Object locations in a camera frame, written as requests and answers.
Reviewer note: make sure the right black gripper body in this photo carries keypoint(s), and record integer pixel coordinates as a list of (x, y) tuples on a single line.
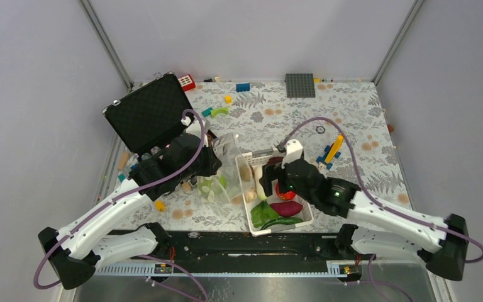
[(275, 171)]

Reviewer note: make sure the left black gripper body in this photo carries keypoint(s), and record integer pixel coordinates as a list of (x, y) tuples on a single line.
[(204, 167)]

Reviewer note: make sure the red tomato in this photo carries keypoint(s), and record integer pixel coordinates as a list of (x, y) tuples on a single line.
[(286, 196)]

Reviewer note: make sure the purple sweet potato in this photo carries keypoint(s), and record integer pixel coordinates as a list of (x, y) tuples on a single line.
[(287, 209)]

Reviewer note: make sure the clear zip top bag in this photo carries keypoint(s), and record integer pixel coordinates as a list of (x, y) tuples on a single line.
[(228, 153)]

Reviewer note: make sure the brown potato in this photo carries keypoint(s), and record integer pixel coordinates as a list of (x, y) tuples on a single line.
[(246, 173)]

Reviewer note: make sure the green cabbage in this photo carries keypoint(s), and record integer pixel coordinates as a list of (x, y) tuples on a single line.
[(211, 185)]

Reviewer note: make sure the white radish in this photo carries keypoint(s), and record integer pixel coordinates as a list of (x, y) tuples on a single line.
[(258, 173)]

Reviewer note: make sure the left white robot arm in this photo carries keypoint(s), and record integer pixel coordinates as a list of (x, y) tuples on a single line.
[(79, 249)]

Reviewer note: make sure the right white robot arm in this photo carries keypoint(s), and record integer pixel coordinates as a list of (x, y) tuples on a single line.
[(375, 227)]

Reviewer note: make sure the yellow blue toy vehicle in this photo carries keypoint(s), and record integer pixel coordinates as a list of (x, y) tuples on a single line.
[(331, 152)]

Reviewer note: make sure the teal block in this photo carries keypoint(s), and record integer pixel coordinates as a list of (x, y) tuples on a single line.
[(207, 112)]

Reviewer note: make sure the black open case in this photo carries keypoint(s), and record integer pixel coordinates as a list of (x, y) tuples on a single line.
[(151, 115)]

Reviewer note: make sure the green chili pepper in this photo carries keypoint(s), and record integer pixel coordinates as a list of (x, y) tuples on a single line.
[(282, 221)]

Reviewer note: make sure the yellow small toy piece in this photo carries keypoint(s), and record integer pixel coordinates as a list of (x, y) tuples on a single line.
[(159, 205)]

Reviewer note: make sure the green curved block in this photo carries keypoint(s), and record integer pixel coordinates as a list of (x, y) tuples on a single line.
[(219, 111)]

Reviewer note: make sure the white perforated plastic basket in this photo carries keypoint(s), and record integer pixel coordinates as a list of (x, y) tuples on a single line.
[(265, 157)]

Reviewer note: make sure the red white toy block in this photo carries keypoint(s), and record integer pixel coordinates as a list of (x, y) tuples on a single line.
[(187, 83)]

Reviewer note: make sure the green leafy vegetable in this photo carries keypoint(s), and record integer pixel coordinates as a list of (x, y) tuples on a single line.
[(262, 213)]

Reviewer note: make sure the garlic bulb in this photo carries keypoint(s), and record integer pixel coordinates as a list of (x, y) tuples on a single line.
[(250, 196)]

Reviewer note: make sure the blue lego brick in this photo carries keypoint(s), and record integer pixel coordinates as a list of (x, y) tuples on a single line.
[(242, 87)]

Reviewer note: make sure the grey lego baseplate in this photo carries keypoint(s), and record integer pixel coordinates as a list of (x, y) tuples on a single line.
[(300, 86)]

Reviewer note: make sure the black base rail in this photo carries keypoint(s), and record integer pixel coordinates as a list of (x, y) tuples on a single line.
[(242, 253)]

